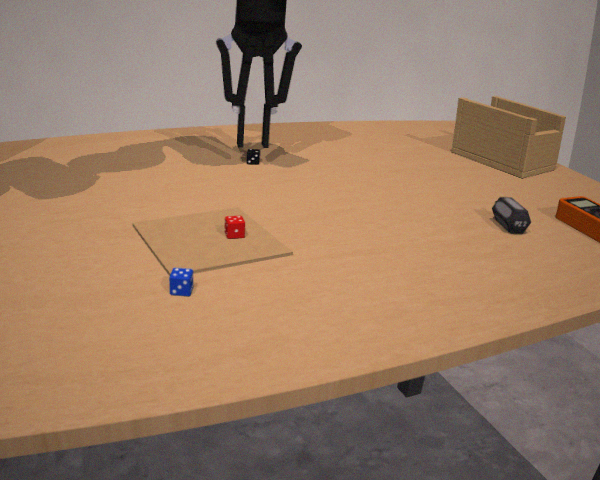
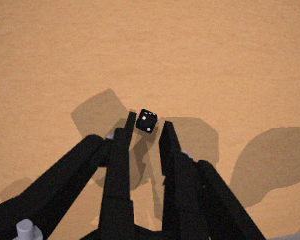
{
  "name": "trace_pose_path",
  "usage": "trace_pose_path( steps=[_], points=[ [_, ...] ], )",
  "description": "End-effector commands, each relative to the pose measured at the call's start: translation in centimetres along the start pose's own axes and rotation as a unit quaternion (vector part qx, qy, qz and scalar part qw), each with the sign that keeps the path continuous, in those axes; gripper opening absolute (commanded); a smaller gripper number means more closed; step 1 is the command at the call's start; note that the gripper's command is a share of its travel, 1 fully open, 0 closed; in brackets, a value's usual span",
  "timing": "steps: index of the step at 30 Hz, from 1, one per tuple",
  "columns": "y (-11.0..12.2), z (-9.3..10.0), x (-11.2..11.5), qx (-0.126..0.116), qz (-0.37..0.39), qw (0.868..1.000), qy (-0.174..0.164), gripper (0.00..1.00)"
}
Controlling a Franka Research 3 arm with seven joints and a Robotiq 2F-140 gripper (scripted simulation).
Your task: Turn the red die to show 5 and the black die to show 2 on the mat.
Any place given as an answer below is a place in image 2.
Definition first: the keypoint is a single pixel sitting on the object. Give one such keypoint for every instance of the black die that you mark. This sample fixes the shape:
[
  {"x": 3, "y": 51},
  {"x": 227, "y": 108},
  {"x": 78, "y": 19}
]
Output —
[{"x": 146, "y": 121}]

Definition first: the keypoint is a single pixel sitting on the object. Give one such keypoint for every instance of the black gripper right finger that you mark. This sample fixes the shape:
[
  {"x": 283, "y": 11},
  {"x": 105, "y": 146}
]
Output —
[{"x": 226, "y": 218}]

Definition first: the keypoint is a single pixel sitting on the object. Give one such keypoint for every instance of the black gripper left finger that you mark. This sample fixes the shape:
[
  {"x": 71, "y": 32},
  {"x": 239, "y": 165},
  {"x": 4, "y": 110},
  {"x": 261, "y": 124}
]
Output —
[{"x": 36, "y": 212}]

